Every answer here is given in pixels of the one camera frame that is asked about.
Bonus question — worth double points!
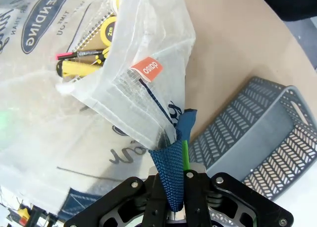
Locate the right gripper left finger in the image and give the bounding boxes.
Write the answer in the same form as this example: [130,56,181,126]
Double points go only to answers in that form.
[63,166,172,227]

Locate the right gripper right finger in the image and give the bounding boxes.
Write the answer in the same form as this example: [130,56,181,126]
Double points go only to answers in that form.
[181,139,295,227]

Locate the grey plastic lattice basket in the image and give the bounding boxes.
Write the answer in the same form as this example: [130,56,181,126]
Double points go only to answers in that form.
[187,76,317,227]

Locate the white shopping bag blue handles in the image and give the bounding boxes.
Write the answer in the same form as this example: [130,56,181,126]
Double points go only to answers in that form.
[0,0,199,218]

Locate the yellow utility knife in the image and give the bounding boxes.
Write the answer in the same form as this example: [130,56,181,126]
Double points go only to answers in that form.
[55,59,104,78]

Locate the pink and black marker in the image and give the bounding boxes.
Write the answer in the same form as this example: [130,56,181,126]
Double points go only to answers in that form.
[55,49,105,61]

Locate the brown spiral notebook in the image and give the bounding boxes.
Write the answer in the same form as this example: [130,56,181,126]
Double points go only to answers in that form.
[66,10,117,64]

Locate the yellow tape measure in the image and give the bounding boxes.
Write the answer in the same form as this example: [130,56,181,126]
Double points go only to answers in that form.
[100,15,118,44]

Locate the person in black T-shirt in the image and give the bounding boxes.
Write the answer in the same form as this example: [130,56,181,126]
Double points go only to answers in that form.
[254,0,317,22]

